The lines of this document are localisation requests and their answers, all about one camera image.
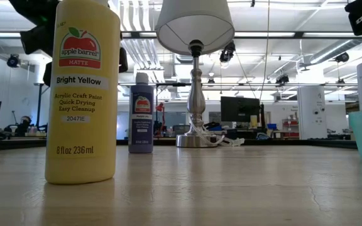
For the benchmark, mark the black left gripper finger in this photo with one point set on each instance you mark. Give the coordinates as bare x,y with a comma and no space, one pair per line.
48,73

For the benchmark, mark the large yellow paint bottle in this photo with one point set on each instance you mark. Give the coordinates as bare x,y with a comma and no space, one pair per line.
82,132

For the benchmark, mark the large blue-violet paint bottle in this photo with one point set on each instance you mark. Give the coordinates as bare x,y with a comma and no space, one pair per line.
140,125

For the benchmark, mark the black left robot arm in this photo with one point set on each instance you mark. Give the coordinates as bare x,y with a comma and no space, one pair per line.
33,9

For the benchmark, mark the person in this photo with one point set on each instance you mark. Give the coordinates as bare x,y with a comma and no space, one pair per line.
25,122

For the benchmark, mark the black horizontal rig beam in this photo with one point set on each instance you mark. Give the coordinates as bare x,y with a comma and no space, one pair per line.
294,34

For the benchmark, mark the black equipment stand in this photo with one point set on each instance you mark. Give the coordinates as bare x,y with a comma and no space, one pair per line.
156,94

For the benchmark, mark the white round column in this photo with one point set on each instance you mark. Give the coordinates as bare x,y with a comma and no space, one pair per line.
311,113

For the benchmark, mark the red shelf rack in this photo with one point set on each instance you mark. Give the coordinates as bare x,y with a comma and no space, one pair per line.
291,128

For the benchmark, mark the silver table lamp white shade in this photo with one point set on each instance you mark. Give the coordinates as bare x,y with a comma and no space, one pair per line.
196,94

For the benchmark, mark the black background monitor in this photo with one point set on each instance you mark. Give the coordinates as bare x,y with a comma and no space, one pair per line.
239,110

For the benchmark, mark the black ceiling camera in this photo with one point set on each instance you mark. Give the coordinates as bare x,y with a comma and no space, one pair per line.
282,79
227,51
13,61
342,57

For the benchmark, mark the black upright post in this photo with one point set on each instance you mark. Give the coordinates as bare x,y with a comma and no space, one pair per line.
39,106

